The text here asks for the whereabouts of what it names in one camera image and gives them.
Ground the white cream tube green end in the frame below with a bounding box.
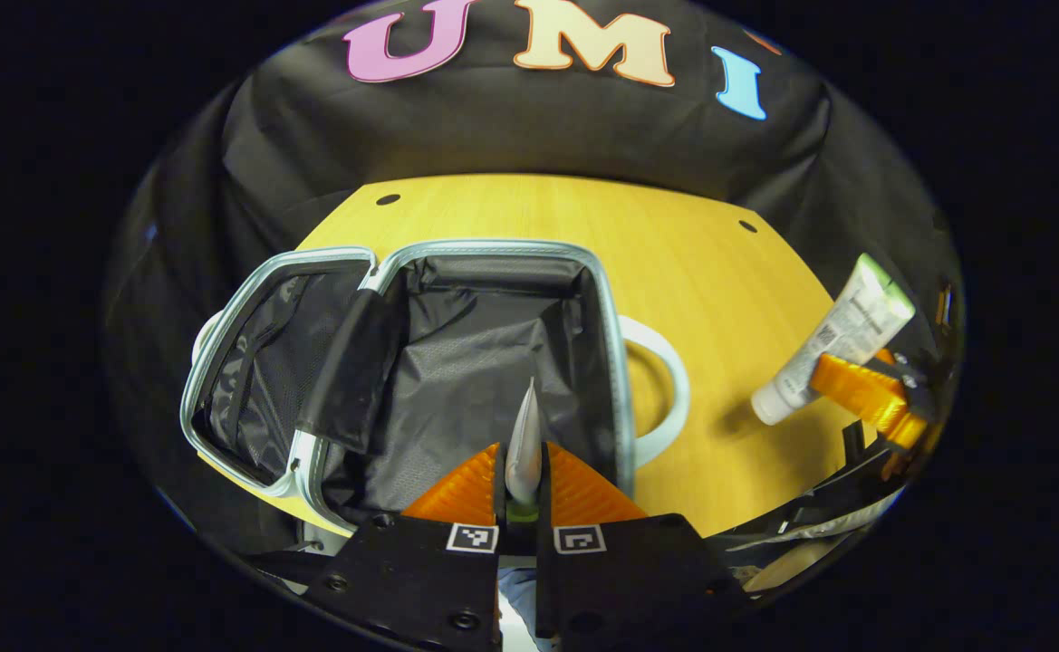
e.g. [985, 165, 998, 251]
[750, 254, 917, 427]

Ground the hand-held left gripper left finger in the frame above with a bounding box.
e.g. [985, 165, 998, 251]
[303, 442, 505, 652]

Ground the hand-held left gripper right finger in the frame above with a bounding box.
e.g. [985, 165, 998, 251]
[536, 442, 752, 652]

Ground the white suitcase black lining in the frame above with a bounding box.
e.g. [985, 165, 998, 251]
[180, 238, 691, 544]

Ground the silver cream tube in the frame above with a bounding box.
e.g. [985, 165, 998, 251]
[504, 376, 544, 523]

